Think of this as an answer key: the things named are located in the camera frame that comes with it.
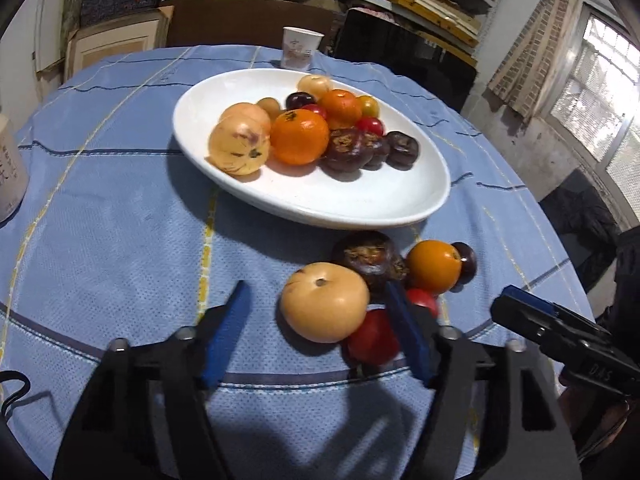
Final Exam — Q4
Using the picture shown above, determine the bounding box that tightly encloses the person's right hand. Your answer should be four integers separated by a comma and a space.
559, 382, 628, 457

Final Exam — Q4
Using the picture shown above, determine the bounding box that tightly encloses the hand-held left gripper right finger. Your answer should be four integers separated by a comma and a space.
385, 281, 583, 480

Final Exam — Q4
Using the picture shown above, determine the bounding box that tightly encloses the wooden framed panel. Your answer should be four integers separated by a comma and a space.
62, 5, 173, 81

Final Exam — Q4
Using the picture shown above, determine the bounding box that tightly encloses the small smooth orange fruit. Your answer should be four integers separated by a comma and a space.
406, 240, 462, 296

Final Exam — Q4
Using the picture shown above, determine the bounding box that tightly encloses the white beverage can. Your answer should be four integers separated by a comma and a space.
0, 112, 29, 223

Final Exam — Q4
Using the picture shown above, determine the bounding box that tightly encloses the large yellow passion fruit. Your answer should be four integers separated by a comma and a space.
208, 115, 272, 177

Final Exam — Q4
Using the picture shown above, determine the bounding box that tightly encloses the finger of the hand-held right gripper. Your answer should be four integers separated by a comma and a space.
501, 285, 613, 336
490, 295, 568, 358

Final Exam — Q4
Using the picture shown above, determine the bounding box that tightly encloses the dark purple cherry tomato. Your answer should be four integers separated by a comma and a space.
285, 91, 317, 111
451, 242, 478, 286

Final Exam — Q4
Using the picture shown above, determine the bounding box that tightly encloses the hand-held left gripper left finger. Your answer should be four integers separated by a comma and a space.
52, 280, 251, 480

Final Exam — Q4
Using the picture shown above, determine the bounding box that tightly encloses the black cloth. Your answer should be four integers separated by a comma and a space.
540, 170, 621, 291

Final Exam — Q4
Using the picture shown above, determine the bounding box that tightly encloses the white oval plate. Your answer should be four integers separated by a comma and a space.
172, 67, 452, 230

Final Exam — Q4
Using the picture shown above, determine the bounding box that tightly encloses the black cable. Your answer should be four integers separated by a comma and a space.
0, 370, 33, 421

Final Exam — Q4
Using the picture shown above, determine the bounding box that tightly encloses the grilled window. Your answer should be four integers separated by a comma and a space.
542, 0, 640, 226

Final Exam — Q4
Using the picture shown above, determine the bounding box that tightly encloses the orange mandarin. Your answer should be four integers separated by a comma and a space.
319, 89, 363, 130
270, 108, 331, 166

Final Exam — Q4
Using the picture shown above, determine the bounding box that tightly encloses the black flat screen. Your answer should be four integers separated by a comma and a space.
332, 8, 478, 111

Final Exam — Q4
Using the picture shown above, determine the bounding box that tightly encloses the stack of woven tan boxes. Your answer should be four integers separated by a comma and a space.
172, 0, 501, 51

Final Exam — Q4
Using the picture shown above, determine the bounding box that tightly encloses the white paper cup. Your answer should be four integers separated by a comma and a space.
280, 26, 325, 72

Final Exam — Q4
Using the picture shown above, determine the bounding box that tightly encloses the brick pattern curtain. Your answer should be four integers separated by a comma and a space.
487, 0, 583, 121

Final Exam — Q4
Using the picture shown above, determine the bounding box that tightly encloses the blue striped tablecloth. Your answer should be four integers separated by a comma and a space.
0, 45, 596, 480

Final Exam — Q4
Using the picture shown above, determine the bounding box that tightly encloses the brown board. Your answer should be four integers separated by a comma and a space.
165, 4, 346, 53

